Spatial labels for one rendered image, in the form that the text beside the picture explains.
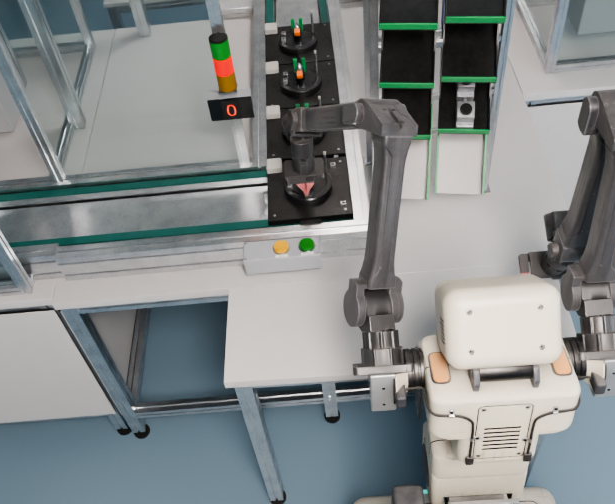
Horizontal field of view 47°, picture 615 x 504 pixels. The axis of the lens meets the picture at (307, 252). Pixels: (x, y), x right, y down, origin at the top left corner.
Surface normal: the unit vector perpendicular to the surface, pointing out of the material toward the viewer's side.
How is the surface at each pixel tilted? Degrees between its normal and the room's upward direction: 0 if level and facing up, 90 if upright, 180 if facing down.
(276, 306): 0
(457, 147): 45
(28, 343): 90
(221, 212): 0
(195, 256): 90
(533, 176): 0
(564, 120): 90
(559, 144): 90
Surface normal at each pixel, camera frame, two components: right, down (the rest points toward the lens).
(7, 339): 0.04, 0.76
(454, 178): -0.15, 0.08
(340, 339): -0.08, -0.65
